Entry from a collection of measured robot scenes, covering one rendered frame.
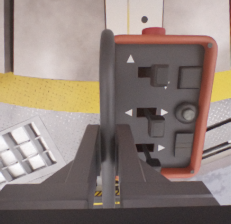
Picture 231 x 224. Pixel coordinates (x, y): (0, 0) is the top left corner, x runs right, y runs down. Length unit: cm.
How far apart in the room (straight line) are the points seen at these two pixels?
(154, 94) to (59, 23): 68
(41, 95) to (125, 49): 105
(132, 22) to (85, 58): 42
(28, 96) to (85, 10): 70
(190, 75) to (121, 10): 26
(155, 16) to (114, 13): 10
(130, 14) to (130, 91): 26
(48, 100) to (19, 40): 46
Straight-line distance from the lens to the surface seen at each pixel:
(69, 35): 84
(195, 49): 25
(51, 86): 120
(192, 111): 24
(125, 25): 44
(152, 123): 18
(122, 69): 22
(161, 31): 26
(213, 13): 95
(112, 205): 17
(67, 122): 123
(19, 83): 128
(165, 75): 17
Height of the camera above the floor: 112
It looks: 75 degrees down
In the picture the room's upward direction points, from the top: 175 degrees clockwise
